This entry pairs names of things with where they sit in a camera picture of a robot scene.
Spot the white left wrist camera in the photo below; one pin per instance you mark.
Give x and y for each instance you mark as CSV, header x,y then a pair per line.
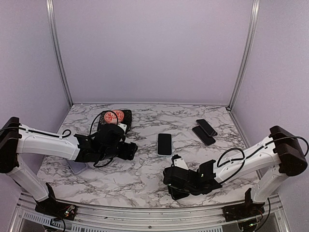
x,y
123,127

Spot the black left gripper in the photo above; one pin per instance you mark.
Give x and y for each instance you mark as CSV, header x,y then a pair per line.
x,y
129,151

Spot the aluminium frame post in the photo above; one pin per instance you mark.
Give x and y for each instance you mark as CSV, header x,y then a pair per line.
x,y
246,53
57,51

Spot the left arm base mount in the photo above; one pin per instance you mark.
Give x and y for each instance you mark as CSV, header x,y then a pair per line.
x,y
60,210

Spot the left aluminium frame post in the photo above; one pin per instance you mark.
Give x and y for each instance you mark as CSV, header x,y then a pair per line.
x,y
57,51

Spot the right aluminium frame post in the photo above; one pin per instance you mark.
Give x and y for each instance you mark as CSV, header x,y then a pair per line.
x,y
246,53

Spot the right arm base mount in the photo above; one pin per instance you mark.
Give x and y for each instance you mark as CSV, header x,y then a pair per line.
x,y
241,211

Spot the light blue phone case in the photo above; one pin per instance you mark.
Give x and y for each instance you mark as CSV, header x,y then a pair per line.
x,y
164,154

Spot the red white patterned bowl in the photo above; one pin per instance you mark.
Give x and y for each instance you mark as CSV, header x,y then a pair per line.
x,y
114,117

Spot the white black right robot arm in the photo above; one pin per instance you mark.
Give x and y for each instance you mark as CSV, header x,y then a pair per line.
x,y
280,152

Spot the lavender phone case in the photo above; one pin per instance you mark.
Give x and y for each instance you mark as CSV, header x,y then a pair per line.
x,y
76,167

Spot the aluminium front rail base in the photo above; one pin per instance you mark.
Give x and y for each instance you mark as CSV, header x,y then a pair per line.
x,y
98,218

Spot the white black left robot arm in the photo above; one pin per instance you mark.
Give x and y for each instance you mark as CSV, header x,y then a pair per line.
x,y
16,139

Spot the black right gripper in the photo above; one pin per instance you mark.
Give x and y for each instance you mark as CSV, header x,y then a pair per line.
x,y
174,192

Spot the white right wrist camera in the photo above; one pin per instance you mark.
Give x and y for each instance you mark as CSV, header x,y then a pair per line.
x,y
178,162

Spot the black square plate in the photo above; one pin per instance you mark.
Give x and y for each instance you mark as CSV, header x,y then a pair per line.
x,y
127,120

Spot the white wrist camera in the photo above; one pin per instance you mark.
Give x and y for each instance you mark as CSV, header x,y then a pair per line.
x,y
123,127
178,162

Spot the black smartphone purple edge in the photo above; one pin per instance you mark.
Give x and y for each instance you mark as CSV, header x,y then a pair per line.
x,y
176,195

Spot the black smartphone front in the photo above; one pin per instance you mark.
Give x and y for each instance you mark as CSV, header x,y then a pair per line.
x,y
200,133

